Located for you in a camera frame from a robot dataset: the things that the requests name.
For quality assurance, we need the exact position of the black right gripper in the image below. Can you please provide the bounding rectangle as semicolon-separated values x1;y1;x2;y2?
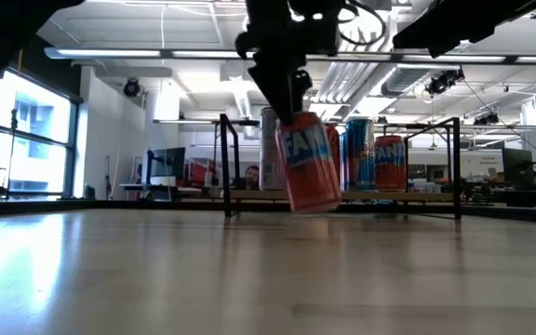
392;0;536;59

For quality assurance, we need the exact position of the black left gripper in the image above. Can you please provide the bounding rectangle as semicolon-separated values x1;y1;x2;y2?
234;0;343;127

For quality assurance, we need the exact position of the white Celsius can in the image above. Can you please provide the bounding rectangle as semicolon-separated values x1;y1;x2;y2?
258;106;284;192

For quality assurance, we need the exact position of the red Coca-Cola can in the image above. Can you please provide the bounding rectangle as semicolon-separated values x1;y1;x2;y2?
324;123;342;187

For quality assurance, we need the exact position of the orange Fanta can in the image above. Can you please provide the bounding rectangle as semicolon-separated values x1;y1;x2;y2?
275;111;343;215
373;134;408;194

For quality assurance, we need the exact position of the person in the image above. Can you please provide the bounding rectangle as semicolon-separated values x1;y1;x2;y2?
243;165;261;191

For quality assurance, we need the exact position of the black computer monitor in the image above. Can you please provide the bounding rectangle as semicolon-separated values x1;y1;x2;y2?
502;147;534;185
146;147;187;181

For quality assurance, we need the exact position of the black round ceiling spotlight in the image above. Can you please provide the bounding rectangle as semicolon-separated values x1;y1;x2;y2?
123;78;141;98

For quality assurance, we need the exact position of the black office desk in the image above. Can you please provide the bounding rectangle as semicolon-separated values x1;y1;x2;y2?
462;183;536;209

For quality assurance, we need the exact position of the large bright window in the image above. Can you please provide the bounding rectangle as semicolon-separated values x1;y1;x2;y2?
0;69;81;199

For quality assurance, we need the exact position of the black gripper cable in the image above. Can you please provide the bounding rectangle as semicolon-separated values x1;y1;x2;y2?
340;0;387;47

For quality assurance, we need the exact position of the black table frame rail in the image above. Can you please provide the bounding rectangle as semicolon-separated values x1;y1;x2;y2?
0;198;536;225

